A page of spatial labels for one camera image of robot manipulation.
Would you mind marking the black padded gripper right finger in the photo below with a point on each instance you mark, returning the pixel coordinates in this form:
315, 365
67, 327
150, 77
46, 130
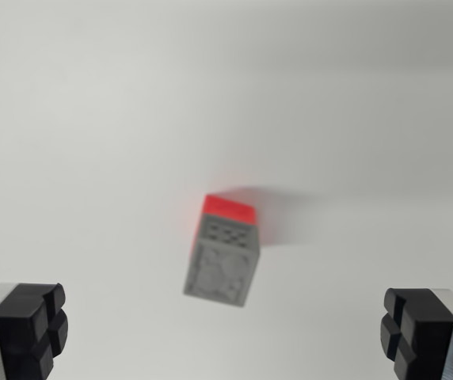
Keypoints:
428, 336

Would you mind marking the red rubber cube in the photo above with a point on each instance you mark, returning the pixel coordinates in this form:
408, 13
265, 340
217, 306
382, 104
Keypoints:
228, 209

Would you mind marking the grey embossed rubber cube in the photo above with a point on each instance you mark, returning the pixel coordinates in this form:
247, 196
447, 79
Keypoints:
220, 265

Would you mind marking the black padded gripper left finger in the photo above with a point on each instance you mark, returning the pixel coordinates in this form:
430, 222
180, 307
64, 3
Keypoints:
16, 332

